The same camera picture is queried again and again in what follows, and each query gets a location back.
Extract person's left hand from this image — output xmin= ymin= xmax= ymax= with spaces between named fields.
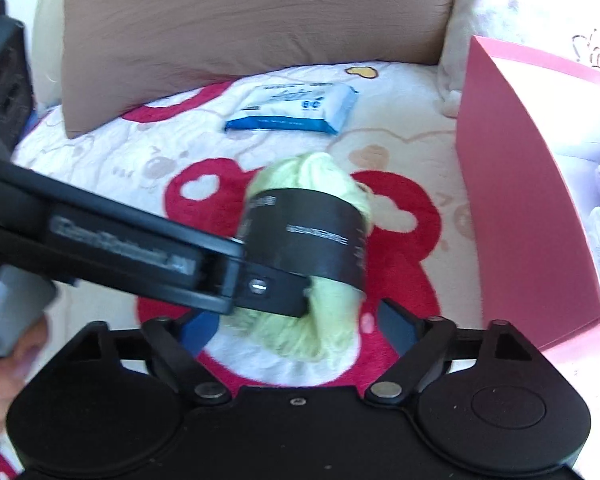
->
xmin=0 ymin=317 xmax=51 ymax=441

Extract pink white printed pillow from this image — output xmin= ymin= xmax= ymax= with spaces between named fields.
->
xmin=437 ymin=0 xmax=600 ymax=118

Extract printed bear blanket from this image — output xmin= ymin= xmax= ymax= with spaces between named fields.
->
xmin=0 ymin=60 xmax=600 ymax=480

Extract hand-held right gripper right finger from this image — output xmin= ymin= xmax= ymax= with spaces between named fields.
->
xmin=365 ymin=299 xmax=538 ymax=404

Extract blue white wet wipes pack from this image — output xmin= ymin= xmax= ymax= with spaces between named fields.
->
xmin=224 ymin=82 xmax=360 ymax=136

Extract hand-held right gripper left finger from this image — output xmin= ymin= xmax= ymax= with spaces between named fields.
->
xmin=82 ymin=310 xmax=232 ymax=404

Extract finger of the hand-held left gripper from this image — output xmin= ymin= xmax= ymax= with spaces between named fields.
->
xmin=215 ymin=242 xmax=315 ymax=318

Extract pink cardboard box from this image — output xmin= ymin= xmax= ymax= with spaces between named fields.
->
xmin=455 ymin=35 xmax=600 ymax=351

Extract green yarn ball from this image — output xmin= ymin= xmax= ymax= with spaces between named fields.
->
xmin=232 ymin=152 xmax=373 ymax=363

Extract brown cushion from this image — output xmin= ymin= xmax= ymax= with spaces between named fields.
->
xmin=61 ymin=0 xmax=456 ymax=140

